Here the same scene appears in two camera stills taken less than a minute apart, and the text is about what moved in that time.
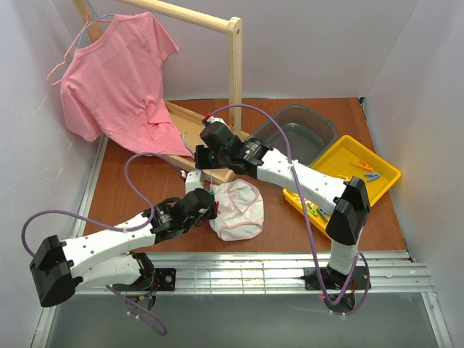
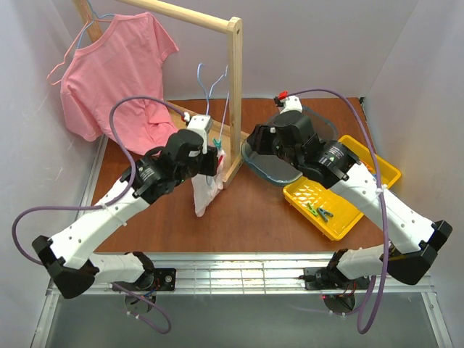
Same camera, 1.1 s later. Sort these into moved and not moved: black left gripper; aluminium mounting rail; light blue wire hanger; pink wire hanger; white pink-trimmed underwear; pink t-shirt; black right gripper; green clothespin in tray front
Moved: black left gripper; light blue wire hanger; black right gripper; white pink-trimmed underwear
Not moved: pink wire hanger; aluminium mounting rail; pink t-shirt; green clothespin in tray front
